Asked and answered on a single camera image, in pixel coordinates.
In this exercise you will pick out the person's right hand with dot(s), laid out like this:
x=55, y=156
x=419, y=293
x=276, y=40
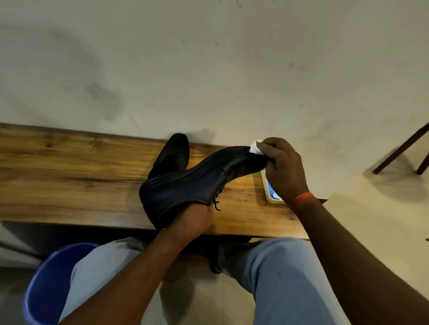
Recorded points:
x=286, y=170

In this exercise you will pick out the person's left hand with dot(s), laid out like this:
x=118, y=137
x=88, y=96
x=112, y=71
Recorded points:
x=192, y=219

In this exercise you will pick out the person's right fingers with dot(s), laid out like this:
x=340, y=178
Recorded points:
x=272, y=149

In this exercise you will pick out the white tissue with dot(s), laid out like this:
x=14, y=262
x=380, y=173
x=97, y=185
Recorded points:
x=255, y=148

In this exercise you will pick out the black leather lace-up shoe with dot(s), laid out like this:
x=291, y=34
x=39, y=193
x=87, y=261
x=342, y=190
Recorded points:
x=171, y=154
x=197, y=186

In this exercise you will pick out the person's right forearm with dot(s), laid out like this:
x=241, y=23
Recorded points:
x=352, y=264

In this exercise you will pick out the person's left forearm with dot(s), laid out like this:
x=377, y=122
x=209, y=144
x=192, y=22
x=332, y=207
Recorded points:
x=134, y=284

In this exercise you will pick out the orange wristband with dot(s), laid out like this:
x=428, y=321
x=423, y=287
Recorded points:
x=300, y=199

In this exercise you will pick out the person's right leg grey trousers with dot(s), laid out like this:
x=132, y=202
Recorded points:
x=285, y=278

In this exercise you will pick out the person's leg grey trousers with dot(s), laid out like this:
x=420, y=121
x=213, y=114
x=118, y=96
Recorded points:
x=97, y=268
x=285, y=278

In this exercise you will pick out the person's left leg grey trousers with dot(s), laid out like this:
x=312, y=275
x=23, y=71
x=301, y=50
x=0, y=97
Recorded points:
x=97, y=268

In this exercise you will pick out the blue plastic bucket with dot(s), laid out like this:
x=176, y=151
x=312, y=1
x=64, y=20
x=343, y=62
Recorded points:
x=50, y=288

